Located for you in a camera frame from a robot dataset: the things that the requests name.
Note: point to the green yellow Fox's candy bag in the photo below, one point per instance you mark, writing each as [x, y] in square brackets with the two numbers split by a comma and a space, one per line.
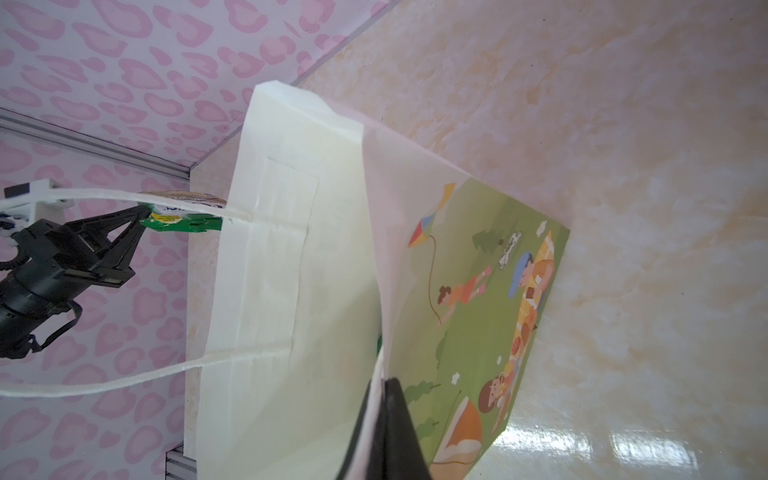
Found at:
[175, 219]

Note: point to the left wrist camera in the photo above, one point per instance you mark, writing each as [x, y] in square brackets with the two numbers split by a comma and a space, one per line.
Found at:
[21, 206]

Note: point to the diagonal aluminium frame bar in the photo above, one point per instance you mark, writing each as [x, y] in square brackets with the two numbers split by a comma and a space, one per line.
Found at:
[38, 130]

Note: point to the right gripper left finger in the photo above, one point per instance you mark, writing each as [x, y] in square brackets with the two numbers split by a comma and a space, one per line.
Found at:
[357, 457]

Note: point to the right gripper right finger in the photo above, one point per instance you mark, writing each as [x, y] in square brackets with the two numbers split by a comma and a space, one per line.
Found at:
[403, 459]

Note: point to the white illustrated paper bag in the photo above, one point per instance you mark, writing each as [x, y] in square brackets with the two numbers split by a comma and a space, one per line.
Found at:
[350, 255]

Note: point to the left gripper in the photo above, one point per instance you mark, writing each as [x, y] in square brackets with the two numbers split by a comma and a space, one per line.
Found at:
[38, 297]

